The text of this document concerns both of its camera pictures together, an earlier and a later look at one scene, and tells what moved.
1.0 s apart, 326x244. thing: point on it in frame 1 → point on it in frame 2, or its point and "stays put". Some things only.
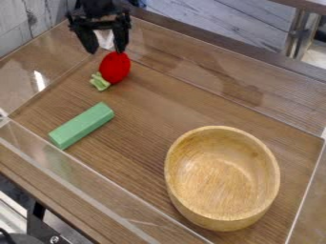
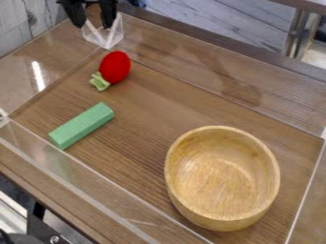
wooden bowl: [222, 176] stays put
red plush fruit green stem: [115, 69] stays put
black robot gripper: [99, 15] → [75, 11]
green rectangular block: [82, 126] stays put
